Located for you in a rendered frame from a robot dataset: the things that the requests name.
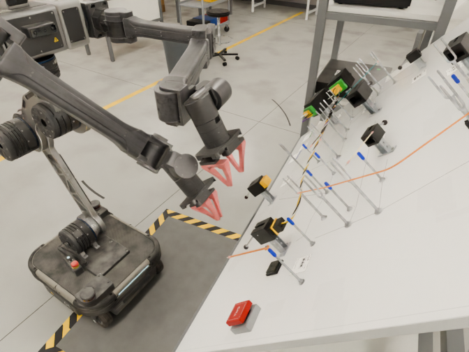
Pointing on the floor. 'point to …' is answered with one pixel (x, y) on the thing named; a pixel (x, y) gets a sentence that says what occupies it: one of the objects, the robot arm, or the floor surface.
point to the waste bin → (171, 50)
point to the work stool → (220, 28)
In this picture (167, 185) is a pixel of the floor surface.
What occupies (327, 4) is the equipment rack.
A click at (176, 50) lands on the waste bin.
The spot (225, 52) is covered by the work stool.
